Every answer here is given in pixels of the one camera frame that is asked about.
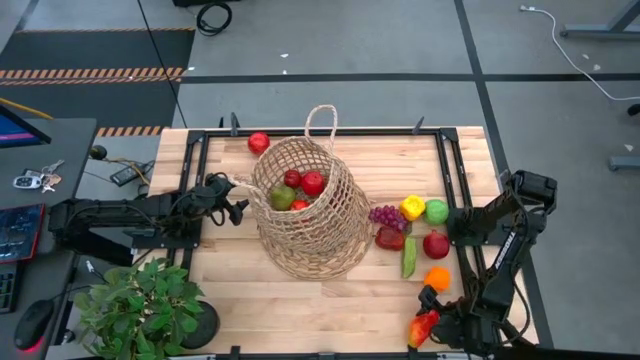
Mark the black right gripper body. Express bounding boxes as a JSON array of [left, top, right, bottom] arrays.
[[435, 299, 484, 351]]

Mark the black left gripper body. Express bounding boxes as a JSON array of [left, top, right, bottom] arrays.
[[192, 184, 231, 226]]

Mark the red yellow mango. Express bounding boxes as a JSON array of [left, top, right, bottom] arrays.
[[407, 309, 442, 350]]

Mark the green pear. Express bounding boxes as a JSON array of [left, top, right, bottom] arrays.
[[270, 185, 297, 212]]

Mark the orange fruit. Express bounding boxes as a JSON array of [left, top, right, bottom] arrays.
[[423, 266, 453, 294]]

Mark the green cucumber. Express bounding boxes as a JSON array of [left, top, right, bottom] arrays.
[[401, 236, 419, 280]]

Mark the open-weave wicker basket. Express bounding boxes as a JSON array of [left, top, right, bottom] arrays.
[[230, 103, 375, 271]]

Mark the red bell pepper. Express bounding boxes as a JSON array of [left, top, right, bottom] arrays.
[[374, 225, 407, 252]]

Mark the green apple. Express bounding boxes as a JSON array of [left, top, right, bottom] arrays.
[[423, 198, 451, 227]]

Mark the yellow bell pepper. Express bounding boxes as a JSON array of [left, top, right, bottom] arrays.
[[398, 194, 427, 223]]

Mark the black power adapter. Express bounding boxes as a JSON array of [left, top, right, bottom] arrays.
[[109, 162, 147, 188]]

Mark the black plant pot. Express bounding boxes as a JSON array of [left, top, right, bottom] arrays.
[[178, 299, 222, 351]]

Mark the green leafy plant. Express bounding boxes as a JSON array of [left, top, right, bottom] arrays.
[[73, 257, 205, 360]]

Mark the purple grape bunch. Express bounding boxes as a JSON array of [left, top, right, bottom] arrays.
[[368, 204, 412, 235]]

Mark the black side desk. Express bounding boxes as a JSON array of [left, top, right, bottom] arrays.
[[0, 117, 99, 360]]

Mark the bunch of metal keys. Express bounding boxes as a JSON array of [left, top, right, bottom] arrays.
[[39, 158, 66, 194]]

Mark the black hazard-striped floor mat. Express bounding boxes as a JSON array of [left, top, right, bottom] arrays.
[[0, 27, 197, 139]]

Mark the car key fob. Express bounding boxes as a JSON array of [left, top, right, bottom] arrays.
[[12, 174, 44, 191]]

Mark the dark tablet red edge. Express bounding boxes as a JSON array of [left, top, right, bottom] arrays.
[[0, 202, 47, 265]]

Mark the computer monitor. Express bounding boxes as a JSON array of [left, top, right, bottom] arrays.
[[0, 103, 53, 150]]

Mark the black computer mouse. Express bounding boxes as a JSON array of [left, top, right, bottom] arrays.
[[13, 298, 56, 352]]

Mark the backlit black keyboard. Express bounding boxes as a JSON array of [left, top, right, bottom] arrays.
[[0, 262, 22, 315]]

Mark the grey desk foot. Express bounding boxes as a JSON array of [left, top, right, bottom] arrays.
[[608, 155, 640, 173], [559, 0, 640, 41]]

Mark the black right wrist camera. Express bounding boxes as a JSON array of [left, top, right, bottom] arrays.
[[417, 284, 444, 314]]

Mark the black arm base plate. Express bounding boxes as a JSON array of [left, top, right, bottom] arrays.
[[447, 207, 501, 247], [130, 194, 202, 250]]

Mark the black metal table frame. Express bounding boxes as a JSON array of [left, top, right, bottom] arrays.
[[177, 127, 506, 360]]

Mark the coiled black cable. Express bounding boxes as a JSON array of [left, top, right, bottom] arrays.
[[195, 1, 234, 38]]

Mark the yellow cable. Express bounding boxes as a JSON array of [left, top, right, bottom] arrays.
[[0, 96, 54, 121]]

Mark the white floor cable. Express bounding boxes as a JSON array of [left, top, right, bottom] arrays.
[[518, 3, 640, 103]]

